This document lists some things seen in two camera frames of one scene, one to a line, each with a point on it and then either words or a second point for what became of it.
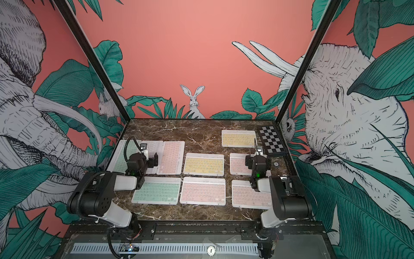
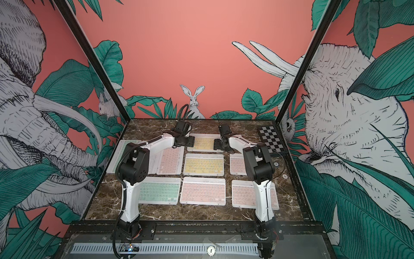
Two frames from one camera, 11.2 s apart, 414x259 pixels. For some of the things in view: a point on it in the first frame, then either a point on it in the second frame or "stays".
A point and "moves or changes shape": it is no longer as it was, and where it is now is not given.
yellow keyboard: (238, 138) moves or changes shape
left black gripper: (151, 163) → (192, 141)
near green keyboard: (158, 190) stays
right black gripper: (250, 161) → (217, 144)
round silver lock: (211, 250) stays
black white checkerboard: (271, 140) stays
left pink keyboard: (171, 158) stays
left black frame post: (94, 60) stays
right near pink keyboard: (243, 196) stays
